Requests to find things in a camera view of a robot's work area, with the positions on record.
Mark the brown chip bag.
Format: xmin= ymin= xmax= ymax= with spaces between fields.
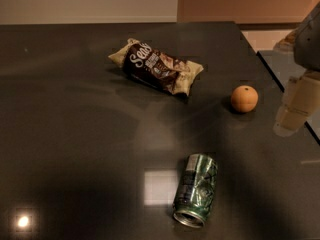
xmin=108 ymin=38 xmax=203 ymax=96

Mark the green soda can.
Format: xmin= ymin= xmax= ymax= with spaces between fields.
xmin=173 ymin=153 xmax=218 ymax=228

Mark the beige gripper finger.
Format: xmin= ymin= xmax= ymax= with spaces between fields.
xmin=273 ymin=71 xmax=320 ymax=137

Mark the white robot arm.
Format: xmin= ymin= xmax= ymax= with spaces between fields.
xmin=273 ymin=2 xmax=320 ymax=137

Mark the orange fruit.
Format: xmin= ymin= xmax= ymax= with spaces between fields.
xmin=230 ymin=85 xmax=259 ymax=113

